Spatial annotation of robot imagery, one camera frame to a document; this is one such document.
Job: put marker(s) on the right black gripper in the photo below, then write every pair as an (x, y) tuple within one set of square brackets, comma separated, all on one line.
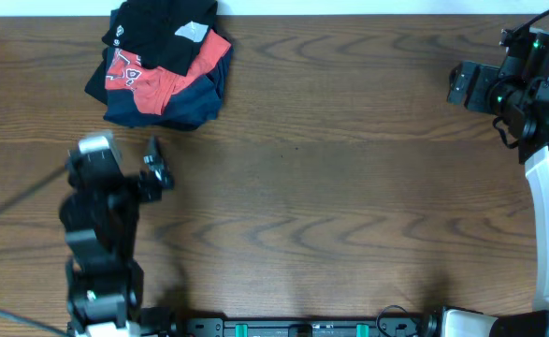
[(486, 78)]

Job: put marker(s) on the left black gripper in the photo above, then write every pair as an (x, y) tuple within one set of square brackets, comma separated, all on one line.
[(159, 168)]

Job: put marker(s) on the black polo shirt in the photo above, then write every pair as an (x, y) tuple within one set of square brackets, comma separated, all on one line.
[(163, 33)]

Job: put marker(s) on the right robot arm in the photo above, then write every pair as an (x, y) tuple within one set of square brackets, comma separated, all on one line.
[(517, 95)]

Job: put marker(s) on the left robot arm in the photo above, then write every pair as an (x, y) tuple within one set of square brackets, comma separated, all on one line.
[(105, 283)]

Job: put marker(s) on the navy folded shirt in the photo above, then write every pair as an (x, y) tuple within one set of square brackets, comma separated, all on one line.
[(198, 103)]

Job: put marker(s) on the red printed folded t-shirt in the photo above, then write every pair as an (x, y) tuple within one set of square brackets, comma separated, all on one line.
[(153, 88)]

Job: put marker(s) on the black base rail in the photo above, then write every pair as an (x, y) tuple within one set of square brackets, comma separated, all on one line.
[(388, 325)]

